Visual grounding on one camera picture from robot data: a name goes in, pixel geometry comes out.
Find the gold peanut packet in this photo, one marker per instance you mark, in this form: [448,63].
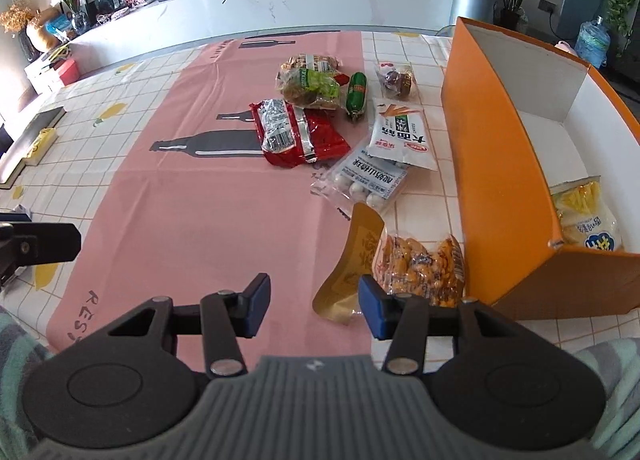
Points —
[415,265]

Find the dark flat box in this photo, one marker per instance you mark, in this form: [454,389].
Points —
[30,140]

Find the green sausage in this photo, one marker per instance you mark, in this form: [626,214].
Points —
[356,93]

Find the white marble cabinet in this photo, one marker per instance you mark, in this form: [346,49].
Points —
[300,5]

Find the blue water bottle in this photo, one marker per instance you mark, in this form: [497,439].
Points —
[592,43]

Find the clear packet with green label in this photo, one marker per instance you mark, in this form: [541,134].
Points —
[305,90]

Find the orange cardboard box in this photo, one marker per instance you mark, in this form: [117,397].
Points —
[490,165]

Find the silver trash can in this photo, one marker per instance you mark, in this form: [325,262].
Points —
[472,3]

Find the clear packet of white balls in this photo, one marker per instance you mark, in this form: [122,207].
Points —
[360,175]

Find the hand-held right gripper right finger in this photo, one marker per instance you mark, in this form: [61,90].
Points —
[372,307]

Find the wall power socket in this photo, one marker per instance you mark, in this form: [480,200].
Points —
[548,5]

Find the yellow pad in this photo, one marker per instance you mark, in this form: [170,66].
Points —
[44,140]

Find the dried yellow flowers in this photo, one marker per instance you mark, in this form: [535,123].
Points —
[17,18]

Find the plant in glass vase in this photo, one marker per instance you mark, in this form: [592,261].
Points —
[77,20]

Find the white storage box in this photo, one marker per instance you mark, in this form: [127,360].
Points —
[40,78]

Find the small clear packet dark candy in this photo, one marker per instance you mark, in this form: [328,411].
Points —
[397,83]

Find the round glass table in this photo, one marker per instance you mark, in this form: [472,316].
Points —
[445,31]

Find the red and silver snack packet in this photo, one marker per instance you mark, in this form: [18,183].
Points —
[320,140]

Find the striped teal clothing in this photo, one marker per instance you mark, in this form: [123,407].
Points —
[20,370]
[615,380]

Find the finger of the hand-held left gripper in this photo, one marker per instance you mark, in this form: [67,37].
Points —
[15,212]
[45,242]

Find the pink heater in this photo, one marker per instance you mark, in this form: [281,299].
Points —
[565,47]

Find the white packet with orange print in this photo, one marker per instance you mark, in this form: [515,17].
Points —
[400,135]

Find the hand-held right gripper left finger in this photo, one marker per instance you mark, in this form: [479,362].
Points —
[257,302]

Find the yellow snack packet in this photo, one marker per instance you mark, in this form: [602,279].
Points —
[585,220]

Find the red storage box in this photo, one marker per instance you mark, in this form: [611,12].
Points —
[67,73]

